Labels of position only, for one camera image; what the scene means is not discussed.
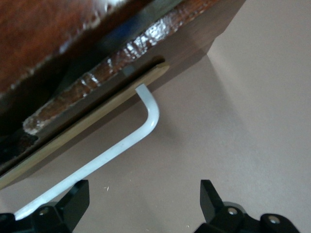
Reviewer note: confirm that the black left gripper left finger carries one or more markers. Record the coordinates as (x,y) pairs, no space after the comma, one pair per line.
(70,208)

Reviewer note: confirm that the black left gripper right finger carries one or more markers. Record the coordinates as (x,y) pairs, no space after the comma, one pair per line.
(211,206)

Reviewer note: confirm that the dark red wooden cabinet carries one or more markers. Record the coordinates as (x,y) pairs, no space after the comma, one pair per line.
(36,36)

